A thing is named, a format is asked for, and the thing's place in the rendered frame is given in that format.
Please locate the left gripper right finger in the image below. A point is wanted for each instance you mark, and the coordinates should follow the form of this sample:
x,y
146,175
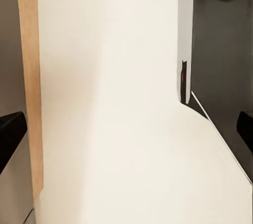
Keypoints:
x,y
245,128

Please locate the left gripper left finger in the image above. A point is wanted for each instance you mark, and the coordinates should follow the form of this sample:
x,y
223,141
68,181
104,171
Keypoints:
x,y
12,129

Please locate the cabinet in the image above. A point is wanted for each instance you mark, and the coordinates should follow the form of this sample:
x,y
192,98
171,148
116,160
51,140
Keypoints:
x,y
16,186

